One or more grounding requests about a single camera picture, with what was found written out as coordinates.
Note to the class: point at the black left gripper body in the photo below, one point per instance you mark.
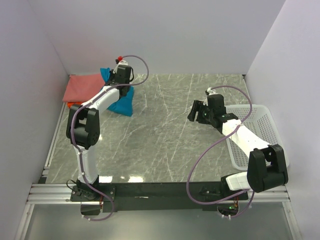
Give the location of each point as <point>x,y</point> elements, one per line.
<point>113,74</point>

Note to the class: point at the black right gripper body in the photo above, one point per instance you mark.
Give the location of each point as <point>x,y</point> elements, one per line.
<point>207,115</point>

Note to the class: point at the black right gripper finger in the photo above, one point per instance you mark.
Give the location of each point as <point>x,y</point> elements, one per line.
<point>201,111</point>
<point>194,109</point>

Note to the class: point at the teal blue t shirt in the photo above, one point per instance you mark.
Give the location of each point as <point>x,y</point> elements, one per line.
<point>124,106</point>

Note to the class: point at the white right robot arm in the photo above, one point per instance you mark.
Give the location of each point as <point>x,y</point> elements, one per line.
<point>266,167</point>

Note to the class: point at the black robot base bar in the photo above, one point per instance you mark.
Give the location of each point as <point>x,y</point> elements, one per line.
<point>143,196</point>

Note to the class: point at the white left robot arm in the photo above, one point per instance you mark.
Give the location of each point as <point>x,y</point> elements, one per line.
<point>83,127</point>

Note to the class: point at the folded salmon pink t shirt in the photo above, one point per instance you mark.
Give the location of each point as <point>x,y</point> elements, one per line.
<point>81,88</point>

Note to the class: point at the white perforated plastic basket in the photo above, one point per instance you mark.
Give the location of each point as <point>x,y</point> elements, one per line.
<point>260,122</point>

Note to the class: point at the folded orange t shirt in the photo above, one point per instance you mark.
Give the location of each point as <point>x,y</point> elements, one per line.
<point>69,104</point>

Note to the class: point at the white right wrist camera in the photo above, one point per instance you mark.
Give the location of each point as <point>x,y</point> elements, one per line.
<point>210,91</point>

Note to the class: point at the aluminium extrusion rail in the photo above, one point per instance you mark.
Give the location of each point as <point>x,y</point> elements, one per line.
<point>49,194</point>

